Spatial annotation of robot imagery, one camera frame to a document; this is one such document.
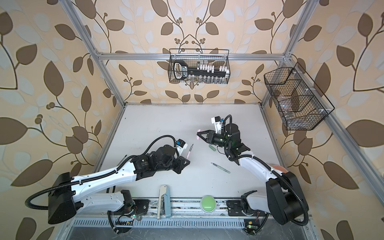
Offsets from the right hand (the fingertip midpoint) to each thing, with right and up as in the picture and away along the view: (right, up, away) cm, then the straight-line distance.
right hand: (198, 135), depth 77 cm
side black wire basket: (+51, +15, -4) cm, 54 cm away
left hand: (-4, -13, -3) cm, 14 cm away
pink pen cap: (0, -1, 0) cm, 1 cm away
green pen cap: (+9, -10, +19) cm, 24 cm away
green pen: (+13, -21, +11) cm, 27 cm away
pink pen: (-5, -9, -3) cm, 11 cm away
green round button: (+5, -35, -2) cm, 35 cm away
